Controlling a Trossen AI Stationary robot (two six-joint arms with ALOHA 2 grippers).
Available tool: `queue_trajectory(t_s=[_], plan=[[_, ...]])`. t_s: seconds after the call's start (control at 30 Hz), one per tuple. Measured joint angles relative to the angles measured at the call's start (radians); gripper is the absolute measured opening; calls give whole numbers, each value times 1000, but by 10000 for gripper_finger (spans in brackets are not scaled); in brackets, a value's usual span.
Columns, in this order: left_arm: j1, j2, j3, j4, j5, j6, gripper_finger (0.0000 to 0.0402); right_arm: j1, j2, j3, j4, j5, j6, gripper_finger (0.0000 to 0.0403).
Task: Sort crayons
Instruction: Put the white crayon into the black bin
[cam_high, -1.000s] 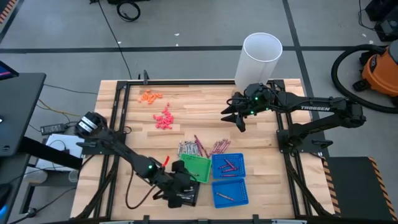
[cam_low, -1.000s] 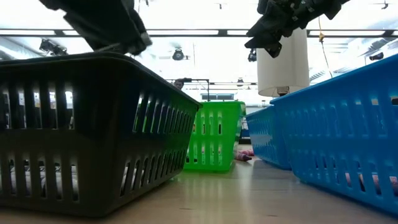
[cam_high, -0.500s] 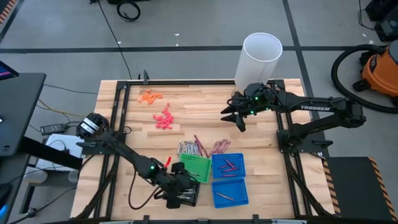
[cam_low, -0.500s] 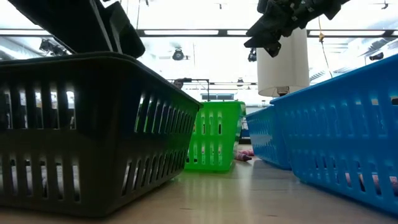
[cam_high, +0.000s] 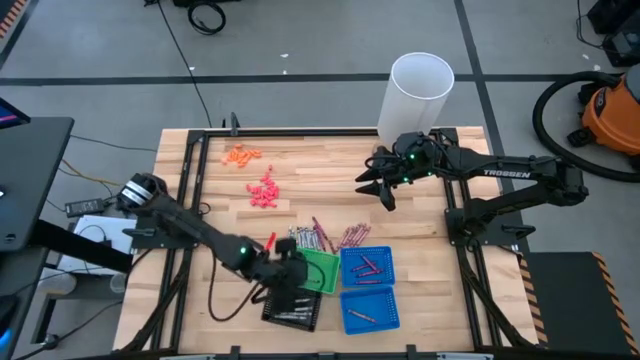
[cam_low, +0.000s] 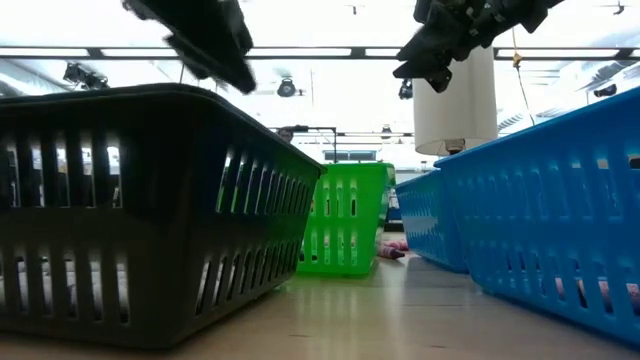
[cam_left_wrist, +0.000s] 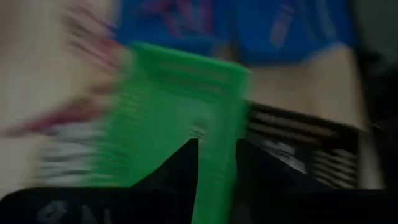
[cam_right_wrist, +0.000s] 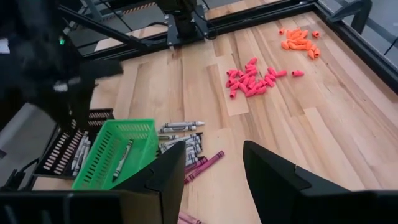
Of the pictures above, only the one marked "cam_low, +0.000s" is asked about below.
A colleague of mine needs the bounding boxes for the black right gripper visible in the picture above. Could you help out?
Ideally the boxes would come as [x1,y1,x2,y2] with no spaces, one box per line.
[392,0,566,94]

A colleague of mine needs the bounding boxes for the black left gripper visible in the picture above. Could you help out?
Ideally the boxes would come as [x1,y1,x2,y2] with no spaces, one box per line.
[122,0,257,95]

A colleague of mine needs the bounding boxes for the black plastic slotted basket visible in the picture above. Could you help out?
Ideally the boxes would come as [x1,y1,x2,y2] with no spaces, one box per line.
[0,82,326,350]

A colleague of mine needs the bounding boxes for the green plastic slotted basket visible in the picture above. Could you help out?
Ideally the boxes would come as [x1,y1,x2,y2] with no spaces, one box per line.
[295,161,396,278]

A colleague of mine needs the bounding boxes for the table lamp white shade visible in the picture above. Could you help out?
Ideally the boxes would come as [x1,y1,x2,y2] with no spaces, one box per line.
[412,44,499,156]

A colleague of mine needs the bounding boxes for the black overhead beam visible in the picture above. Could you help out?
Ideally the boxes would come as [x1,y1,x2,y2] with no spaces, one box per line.
[0,45,640,61]

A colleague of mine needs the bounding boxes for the blue plastic slotted basket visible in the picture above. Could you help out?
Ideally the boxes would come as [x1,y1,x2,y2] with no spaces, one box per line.
[394,168,470,274]
[433,87,640,347]

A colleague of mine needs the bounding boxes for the black ceiling fixture cluster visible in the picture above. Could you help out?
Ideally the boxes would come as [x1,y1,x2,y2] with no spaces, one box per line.
[62,62,110,91]

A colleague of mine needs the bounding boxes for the yellow hanging cord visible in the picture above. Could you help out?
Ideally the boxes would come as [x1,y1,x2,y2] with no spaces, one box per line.
[508,27,536,126]

